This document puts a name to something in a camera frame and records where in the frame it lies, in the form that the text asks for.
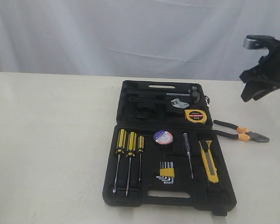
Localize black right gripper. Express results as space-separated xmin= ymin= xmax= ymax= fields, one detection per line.
xmin=239 ymin=45 xmax=280 ymax=102

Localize pliers black orange handles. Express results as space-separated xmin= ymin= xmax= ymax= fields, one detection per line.
xmin=213 ymin=120 xmax=270 ymax=143

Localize yellow tape measure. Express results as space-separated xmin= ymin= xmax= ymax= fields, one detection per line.
xmin=184 ymin=109 xmax=207 ymax=124

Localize yellow black utility knife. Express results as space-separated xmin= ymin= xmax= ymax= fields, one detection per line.
xmin=199 ymin=140 xmax=219 ymax=183

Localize black electrical tape roll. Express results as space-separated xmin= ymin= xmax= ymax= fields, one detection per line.
xmin=153 ymin=130 xmax=174 ymax=145

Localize black plastic tool case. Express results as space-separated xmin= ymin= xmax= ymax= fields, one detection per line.
xmin=103 ymin=80 xmax=237 ymax=216

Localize claw hammer steel head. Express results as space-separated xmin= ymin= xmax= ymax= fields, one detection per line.
xmin=166 ymin=85 xmax=203 ymax=105

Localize white backdrop curtain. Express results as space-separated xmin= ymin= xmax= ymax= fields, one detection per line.
xmin=0 ymin=0 xmax=280 ymax=80

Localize adjustable wrench with label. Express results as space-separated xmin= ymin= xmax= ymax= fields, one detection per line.
xmin=171 ymin=98 xmax=190 ymax=109

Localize hex key set yellow holder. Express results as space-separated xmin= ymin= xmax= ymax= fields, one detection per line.
xmin=156 ymin=161 xmax=175 ymax=184

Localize small yellow black screwdriver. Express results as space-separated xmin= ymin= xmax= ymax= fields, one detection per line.
xmin=138 ymin=135 xmax=144 ymax=182

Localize middle yellow black screwdriver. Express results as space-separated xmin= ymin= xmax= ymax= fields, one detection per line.
xmin=126 ymin=132 xmax=137 ymax=196

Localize large yellow black screwdriver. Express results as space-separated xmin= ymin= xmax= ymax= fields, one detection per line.
xmin=112 ymin=129 xmax=126 ymax=194

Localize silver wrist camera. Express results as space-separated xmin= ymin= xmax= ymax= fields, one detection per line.
xmin=243 ymin=35 xmax=280 ymax=50

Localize clear handle tester screwdriver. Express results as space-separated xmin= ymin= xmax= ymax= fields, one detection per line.
xmin=182 ymin=133 xmax=194 ymax=179

